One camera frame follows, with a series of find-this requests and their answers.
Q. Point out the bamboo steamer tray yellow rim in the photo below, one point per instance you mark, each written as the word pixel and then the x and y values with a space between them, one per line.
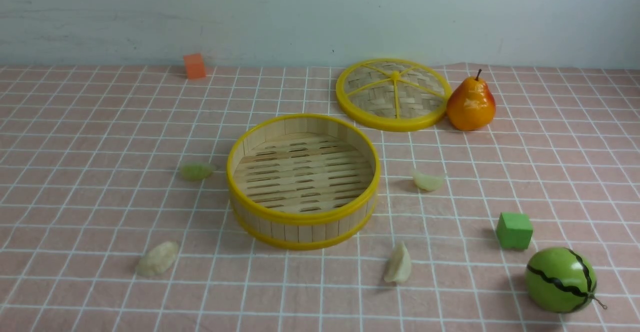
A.
pixel 303 181

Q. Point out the pale green dumpling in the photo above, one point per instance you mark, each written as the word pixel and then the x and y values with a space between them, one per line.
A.
pixel 428 182

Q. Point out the cream dumpling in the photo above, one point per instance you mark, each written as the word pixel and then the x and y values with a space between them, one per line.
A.
pixel 399 265

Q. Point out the white dumpling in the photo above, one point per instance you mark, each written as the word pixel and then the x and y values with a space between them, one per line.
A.
pixel 158 260

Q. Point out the bamboo steamer lid yellow rim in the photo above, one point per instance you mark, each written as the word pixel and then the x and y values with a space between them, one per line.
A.
pixel 393 95

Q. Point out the orange foam cube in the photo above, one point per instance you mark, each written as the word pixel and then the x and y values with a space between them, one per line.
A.
pixel 195 67

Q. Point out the orange yellow toy pear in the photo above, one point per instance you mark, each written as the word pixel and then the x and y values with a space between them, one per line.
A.
pixel 471 106

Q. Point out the green foam cube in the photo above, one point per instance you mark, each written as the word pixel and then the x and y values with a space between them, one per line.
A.
pixel 514 231

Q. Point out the pink checkered tablecloth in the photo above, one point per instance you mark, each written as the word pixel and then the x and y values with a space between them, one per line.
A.
pixel 116 215

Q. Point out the green toy watermelon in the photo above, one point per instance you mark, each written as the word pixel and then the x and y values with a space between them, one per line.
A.
pixel 560 280

